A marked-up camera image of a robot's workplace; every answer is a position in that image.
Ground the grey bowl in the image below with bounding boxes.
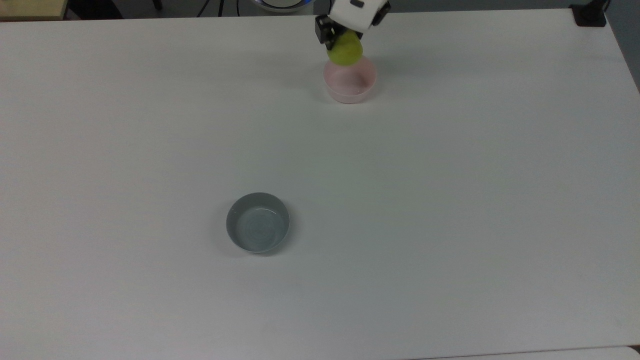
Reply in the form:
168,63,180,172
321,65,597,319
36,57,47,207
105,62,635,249
226,192,291,254

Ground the pink bowl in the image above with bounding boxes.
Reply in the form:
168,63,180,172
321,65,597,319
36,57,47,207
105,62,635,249
322,56,378,105

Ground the light wooden board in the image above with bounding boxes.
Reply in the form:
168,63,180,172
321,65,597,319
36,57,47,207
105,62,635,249
0,0,68,21

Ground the green pear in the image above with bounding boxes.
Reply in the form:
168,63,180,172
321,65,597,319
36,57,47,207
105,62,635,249
326,30,364,67

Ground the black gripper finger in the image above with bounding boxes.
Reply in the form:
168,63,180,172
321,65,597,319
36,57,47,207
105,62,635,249
314,15,337,50
371,1,391,27

